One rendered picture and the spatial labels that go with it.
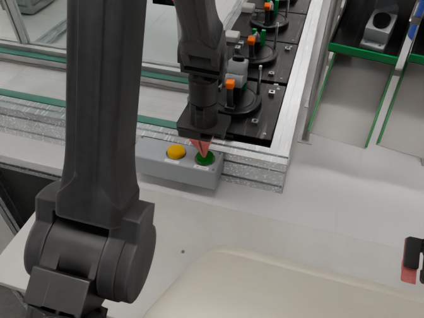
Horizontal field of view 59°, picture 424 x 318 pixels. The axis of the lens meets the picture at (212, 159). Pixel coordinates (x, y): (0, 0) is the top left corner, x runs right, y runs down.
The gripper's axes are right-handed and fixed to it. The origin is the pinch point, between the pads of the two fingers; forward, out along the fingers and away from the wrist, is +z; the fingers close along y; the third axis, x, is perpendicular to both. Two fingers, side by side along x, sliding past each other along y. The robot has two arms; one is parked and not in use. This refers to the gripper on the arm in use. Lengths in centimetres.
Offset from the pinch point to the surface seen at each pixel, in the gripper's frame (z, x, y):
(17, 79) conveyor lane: 6, -22, 68
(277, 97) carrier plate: 1.1, -27.7, -12.2
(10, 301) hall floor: 98, 12, 85
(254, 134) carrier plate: 1.2, -10.8, -9.3
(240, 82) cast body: -7.4, -19.0, -3.5
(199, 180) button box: 5.8, 3.1, 0.5
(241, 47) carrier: -1.3, -48.4, 2.6
